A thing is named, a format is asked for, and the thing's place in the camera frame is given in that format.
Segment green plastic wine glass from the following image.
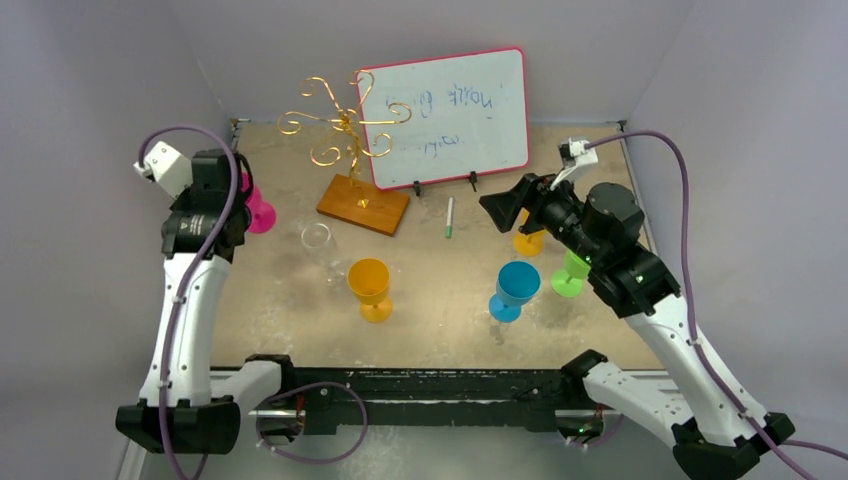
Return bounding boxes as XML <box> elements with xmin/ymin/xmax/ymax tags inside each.
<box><xmin>551</xmin><ymin>250</ymin><xmax>591</xmax><ymax>298</ymax></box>

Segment blue plastic wine glass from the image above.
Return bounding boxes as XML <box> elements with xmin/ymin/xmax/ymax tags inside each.
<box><xmin>488</xmin><ymin>261</ymin><xmax>541</xmax><ymax>323</ymax></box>

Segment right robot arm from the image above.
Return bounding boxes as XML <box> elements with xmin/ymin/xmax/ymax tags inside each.
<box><xmin>479</xmin><ymin>174</ymin><xmax>794</xmax><ymax>479</ymax></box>

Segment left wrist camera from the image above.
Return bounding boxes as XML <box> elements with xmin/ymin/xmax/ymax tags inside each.
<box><xmin>134</xmin><ymin>141</ymin><xmax>193</xmax><ymax>199</ymax></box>

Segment black aluminium base frame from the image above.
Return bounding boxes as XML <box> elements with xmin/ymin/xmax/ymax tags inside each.
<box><xmin>198</xmin><ymin>366</ymin><xmax>690</xmax><ymax>439</ymax></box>

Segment orange plastic wine glass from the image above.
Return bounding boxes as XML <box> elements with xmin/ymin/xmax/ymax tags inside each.
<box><xmin>512</xmin><ymin>230</ymin><xmax>546</xmax><ymax>257</ymax></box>

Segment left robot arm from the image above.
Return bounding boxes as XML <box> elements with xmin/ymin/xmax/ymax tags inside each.
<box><xmin>115</xmin><ymin>142</ymin><xmax>298</xmax><ymax>455</ymax></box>

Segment pink framed whiteboard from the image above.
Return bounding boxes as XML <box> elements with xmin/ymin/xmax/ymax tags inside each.
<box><xmin>358</xmin><ymin>47</ymin><xmax>530</xmax><ymax>190</ymax></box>

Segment clear wine glass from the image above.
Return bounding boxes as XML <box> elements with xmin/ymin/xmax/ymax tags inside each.
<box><xmin>300</xmin><ymin>222</ymin><xmax>346</xmax><ymax>285</ymax></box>

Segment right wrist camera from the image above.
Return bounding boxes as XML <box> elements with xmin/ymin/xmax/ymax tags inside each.
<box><xmin>550</xmin><ymin>138</ymin><xmax>599</xmax><ymax>190</ymax></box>

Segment green whiteboard marker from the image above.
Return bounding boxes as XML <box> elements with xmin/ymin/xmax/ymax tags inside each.
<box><xmin>444</xmin><ymin>196</ymin><xmax>455</xmax><ymax>239</ymax></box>

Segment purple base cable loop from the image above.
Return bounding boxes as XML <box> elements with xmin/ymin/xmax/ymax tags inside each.
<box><xmin>255</xmin><ymin>382</ymin><xmax>370</xmax><ymax>466</ymax></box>

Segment gold wire wine glass rack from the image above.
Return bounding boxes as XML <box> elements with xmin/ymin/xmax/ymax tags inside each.
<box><xmin>276</xmin><ymin>69</ymin><xmax>413</xmax><ymax>237</ymax></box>

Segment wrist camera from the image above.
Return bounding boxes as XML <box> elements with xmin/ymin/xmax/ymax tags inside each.
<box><xmin>134</xmin><ymin>141</ymin><xmax>193</xmax><ymax>199</ymax></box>
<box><xmin>550</xmin><ymin>138</ymin><xmax>599</xmax><ymax>190</ymax></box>

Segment yellow plastic wine glass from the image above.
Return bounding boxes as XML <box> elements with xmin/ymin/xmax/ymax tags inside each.
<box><xmin>347</xmin><ymin>258</ymin><xmax>393</xmax><ymax>323</ymax></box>

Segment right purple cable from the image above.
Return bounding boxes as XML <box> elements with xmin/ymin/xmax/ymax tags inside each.
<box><xmin>585</xmin><ymin>130</ymin><xmax>848</xmax><ymax>480</ymax></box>

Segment pink plastic wine glass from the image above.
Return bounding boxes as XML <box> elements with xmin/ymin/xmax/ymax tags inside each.
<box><xmin>242</xmin><ymin>173</ymin><xmax>277</xmax><ymax>234</ymax></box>

